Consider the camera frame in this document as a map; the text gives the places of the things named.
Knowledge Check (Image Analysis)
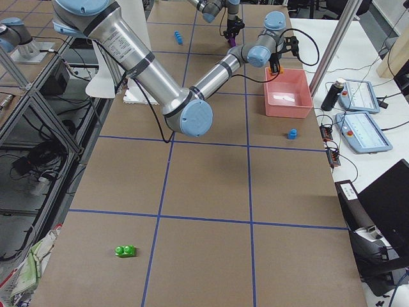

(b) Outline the aluminium frame post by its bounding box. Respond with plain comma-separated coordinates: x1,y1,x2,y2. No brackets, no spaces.
309,0,363,98

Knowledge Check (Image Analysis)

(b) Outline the small blue block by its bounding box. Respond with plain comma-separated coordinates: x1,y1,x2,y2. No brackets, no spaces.
287,129,298,140

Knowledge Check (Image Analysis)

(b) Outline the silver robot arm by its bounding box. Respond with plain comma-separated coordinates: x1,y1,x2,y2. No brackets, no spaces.
188,0,245,42
52,1,286,137

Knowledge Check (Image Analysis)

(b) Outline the orange sloped block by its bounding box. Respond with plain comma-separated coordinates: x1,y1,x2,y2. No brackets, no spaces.
269,67,284,75

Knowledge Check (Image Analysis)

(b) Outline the purple sloped block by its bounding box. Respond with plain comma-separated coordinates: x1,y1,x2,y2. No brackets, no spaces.
228,37,236,47

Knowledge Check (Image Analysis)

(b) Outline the teach pendant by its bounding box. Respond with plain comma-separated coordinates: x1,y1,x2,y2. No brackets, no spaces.
338,79,380,114
336,111,393,154

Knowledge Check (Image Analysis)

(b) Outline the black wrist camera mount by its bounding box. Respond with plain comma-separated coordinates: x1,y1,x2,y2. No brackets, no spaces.
281,36,299,57

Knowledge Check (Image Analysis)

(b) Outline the black laptop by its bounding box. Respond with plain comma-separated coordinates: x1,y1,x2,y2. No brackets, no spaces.
359,159,408,256

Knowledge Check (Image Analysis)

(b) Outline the far teach pendant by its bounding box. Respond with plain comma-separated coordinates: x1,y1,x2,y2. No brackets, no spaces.
338,79,380,114

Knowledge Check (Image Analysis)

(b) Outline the long blue studded block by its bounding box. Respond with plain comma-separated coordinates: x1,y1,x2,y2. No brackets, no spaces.
174,31,183,45

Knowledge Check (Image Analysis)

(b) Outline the black water bottle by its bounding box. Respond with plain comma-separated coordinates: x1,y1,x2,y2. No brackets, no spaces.
321,81,344,111

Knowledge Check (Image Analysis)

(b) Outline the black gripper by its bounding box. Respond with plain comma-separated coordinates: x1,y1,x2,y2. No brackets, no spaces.
269,53,279,68
223,17,245,38

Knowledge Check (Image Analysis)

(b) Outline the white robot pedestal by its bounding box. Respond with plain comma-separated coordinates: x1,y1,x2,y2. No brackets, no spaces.
86,0,154,103

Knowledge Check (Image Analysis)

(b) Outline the near teach pendant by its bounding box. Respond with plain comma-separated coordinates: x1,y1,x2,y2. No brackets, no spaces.
336,111,393,154

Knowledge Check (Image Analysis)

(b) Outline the pink plastic box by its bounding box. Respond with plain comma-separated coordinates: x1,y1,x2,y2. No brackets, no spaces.
263,69,313,119

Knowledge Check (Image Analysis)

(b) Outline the green double-stud block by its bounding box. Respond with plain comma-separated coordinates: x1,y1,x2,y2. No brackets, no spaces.
114,245,137,258

